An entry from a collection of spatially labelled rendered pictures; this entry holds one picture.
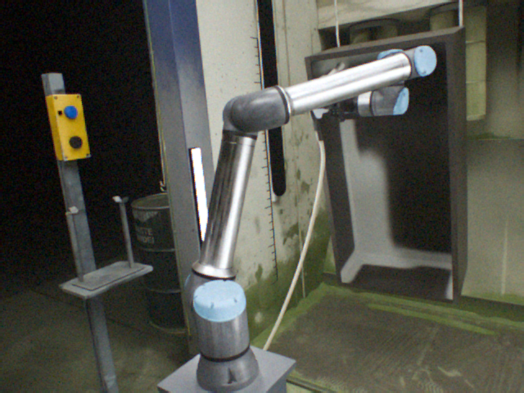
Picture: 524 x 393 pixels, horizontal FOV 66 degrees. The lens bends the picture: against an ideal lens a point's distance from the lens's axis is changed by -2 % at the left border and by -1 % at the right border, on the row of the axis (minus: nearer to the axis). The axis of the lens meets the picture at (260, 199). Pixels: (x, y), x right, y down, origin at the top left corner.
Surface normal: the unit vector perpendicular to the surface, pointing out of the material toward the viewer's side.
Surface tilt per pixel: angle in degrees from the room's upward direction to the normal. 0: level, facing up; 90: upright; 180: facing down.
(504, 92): 90
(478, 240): 57
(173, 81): 90
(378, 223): 102
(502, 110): 90
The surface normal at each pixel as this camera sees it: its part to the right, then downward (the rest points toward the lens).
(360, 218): -0.51, 0.41
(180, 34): 0.81, 0.05
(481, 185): -0.53, -0.36
